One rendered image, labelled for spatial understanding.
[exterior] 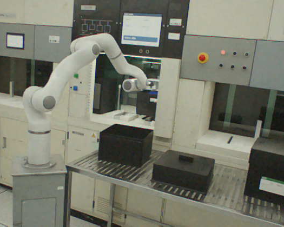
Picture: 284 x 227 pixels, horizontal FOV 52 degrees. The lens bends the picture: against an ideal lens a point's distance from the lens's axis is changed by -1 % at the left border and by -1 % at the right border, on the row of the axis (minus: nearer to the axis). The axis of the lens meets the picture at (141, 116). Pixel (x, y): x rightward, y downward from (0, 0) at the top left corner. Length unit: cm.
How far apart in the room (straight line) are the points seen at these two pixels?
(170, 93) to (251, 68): 52
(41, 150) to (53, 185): 20
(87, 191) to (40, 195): 88
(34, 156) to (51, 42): 110
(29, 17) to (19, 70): 87
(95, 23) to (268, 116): 145
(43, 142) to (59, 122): 86
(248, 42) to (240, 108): 65
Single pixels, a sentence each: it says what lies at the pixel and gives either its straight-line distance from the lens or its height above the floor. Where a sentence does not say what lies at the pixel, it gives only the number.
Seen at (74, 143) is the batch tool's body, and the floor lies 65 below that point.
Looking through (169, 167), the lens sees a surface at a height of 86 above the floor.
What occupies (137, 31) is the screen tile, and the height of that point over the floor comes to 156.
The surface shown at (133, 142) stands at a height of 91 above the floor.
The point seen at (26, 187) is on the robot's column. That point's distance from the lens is 167.
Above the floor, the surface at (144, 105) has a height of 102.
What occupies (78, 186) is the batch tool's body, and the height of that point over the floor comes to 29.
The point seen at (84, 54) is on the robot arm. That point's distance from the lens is 167.
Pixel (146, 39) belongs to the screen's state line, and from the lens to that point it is 207.
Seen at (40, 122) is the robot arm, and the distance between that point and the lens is 164.
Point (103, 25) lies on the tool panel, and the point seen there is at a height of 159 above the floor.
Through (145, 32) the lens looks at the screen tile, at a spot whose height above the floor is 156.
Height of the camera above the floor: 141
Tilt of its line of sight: 12 degrees down
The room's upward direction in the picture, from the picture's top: 6 degrees clockwise
